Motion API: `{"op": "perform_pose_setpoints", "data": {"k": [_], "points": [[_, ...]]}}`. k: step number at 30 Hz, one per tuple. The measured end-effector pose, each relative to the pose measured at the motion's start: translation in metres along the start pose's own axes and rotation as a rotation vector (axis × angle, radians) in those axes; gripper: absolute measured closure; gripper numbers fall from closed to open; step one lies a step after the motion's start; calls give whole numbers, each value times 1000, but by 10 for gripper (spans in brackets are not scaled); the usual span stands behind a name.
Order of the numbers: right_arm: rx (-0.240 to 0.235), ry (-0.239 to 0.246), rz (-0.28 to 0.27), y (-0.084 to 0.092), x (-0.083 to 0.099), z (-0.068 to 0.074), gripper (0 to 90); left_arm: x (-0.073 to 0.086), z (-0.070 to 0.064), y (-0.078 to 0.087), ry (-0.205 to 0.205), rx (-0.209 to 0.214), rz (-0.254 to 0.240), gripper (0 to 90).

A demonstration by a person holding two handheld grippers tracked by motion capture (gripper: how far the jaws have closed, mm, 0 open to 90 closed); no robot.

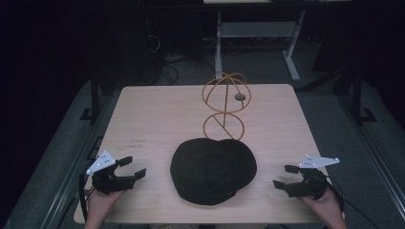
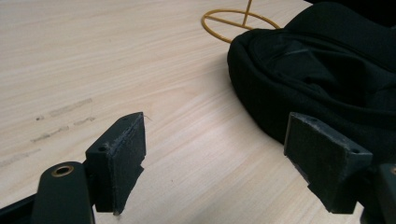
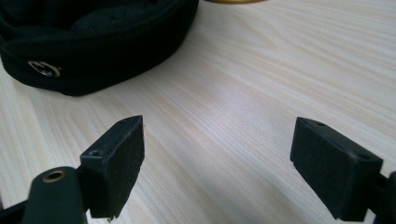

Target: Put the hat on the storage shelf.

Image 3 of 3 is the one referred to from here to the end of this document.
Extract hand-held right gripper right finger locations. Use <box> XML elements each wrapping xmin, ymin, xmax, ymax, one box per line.
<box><xmin>290</xmin><ymin>116</ymin><xmax>385</xmax><ymax>222</ymax></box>

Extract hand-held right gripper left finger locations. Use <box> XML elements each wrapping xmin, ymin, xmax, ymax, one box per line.
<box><xmin>79</xmin><ymin>115</ymin><xmax>146</xmax><ymax>220</ymax></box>

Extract black fabric bag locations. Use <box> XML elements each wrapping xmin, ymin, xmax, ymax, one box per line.
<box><xmin>0</xmin><ymin>0</ymin><xmax>200</xmax><ymax>97</ymax></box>

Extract gold round object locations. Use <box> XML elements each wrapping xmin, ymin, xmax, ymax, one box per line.
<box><xmin>204</xmin><ymin>0</ymin><xmax>268</xmax><ymax>5</ymax></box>

